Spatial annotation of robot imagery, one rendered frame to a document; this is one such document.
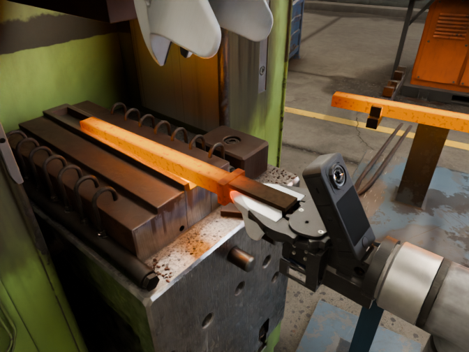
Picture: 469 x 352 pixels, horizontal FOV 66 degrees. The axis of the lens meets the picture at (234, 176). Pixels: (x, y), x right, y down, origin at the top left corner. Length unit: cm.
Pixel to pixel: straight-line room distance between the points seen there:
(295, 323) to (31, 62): 128
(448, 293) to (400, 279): 4
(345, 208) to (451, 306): 13
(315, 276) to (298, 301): 122
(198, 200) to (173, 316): 17
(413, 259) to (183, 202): 32
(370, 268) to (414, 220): 53
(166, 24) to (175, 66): 63
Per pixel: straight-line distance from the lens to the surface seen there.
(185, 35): 21
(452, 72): 392
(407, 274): 40
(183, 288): 54
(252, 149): 66
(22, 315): 69
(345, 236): 40
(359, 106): 76
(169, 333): 58
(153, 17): 23
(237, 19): 25
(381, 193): 98
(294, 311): 163
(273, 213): 44
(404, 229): 89
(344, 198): 39
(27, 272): 64
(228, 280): 64
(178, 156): 57
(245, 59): 80
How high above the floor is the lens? 130
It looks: 34 degrees down
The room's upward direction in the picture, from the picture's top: straight up
